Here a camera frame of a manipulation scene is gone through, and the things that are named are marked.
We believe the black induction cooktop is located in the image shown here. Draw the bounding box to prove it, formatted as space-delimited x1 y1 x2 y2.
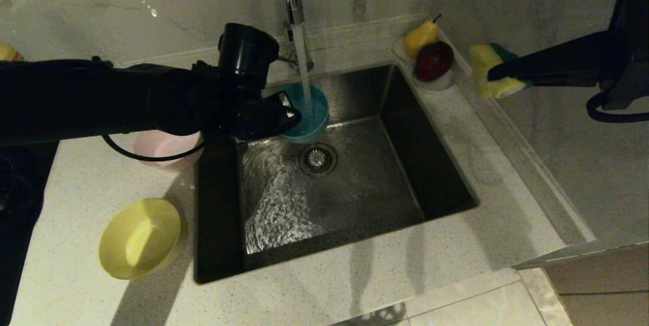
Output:
0 141 59 326

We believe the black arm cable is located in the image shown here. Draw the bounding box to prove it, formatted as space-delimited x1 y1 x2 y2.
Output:
101 133 206 162
587 88 649 124

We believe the blue plastic bowl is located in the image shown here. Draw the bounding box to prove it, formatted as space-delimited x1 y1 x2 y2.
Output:
276 83 330 144

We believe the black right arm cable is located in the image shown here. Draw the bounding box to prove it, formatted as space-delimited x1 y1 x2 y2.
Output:
587 88 649 124

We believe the dark red apple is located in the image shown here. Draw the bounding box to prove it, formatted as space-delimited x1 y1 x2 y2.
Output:
413 42 453 83

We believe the yellow dish soap bottle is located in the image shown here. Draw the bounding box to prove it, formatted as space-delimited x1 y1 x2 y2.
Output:
0 42 23 62

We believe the stainless steel sink basin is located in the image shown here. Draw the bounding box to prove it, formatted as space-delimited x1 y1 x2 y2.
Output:
194 64 478 284

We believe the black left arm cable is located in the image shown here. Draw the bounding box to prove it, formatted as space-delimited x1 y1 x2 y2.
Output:
101 133 206 162

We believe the yellow plastic bowl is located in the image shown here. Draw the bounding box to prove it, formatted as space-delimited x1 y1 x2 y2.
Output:
99 198 182 280

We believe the round metal drain strainer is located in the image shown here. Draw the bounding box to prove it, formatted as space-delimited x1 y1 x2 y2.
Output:
298 143 338 178

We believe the yellow green sponge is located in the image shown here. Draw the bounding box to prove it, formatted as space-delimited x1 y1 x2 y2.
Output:
469 43 533 99

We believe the yellow pear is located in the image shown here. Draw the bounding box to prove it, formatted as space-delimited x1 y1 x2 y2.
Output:
403 16 441 59

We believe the pink plastic bowl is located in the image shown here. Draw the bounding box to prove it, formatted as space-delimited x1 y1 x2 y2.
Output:
133 130 203 167

